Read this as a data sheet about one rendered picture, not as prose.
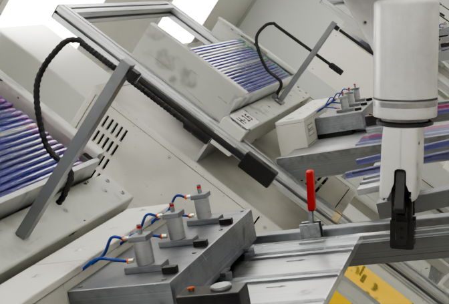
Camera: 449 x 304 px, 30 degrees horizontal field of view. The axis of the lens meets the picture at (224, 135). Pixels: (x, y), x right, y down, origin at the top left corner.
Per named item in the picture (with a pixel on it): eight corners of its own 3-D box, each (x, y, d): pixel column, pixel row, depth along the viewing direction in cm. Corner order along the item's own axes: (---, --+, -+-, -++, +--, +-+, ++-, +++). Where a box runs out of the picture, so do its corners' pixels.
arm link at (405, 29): (372, 93, 117) (373, 101, 108) (373, -4, 115) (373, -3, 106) (434, 92, 116) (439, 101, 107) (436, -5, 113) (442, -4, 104)
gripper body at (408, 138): (381, 107, 118) (380, 186, 120) (371, 117, 108) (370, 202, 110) (435, 108, 115) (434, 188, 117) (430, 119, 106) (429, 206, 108)
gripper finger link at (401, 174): (397, 149, 111) (400, 174, 115) (392, 197, 106) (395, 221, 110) (407, 149, 110) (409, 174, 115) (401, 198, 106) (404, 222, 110)
